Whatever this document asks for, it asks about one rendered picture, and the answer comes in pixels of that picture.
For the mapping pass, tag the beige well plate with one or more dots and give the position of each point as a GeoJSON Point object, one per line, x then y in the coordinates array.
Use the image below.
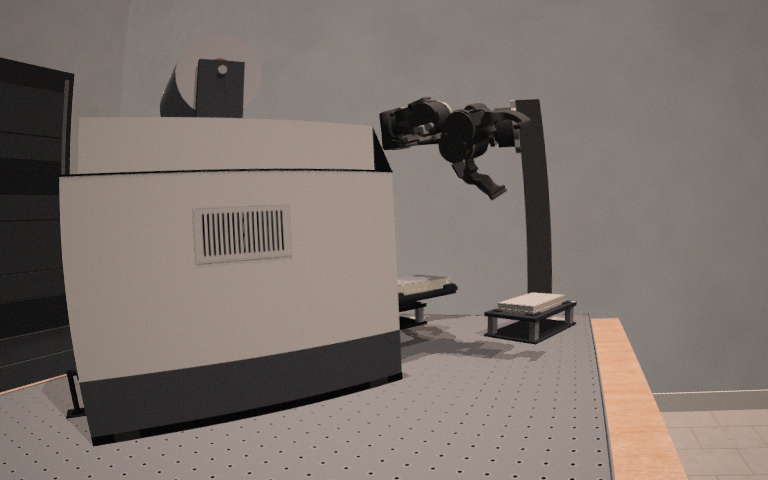
{"type": "Point", "coordinates": [423, 286]}

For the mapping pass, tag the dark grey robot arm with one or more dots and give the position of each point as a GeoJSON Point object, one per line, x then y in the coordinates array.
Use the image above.
{"type": "Point", "coordinates": [429, 118]}

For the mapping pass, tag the cream well plate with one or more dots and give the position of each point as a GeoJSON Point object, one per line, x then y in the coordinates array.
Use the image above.
{"type": "Point", "coordinates": [531, 303]}

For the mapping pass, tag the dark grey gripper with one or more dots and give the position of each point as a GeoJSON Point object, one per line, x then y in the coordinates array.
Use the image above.
{"type": "Point", "coordinates": [468, 134]}

